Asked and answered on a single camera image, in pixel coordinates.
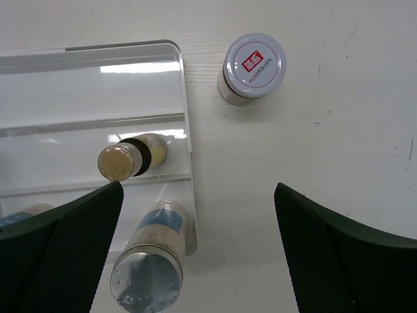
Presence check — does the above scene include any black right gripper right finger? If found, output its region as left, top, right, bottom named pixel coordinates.
left=274, top=183, right=416, bottom=312

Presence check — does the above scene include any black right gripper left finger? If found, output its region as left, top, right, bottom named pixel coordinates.
left=1, top=183, right=124, bottom=312

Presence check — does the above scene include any white can beige label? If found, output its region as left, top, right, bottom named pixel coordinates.
left=0, top=203, right=54, bottom=227

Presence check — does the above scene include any white can blue label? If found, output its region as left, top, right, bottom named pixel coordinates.
left=110, top=200, right=188, bottom=312

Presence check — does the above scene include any yellow bottle brown cap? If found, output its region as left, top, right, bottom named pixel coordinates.
left=97, top=133, right=167, bottom=181

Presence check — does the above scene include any brown spice jar white lid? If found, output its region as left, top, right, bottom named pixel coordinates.
left=218, top=33, right=287, bottom=107

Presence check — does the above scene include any white stepped organizer tray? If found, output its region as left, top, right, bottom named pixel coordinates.
left=0, top=38, right=199, bottom=313

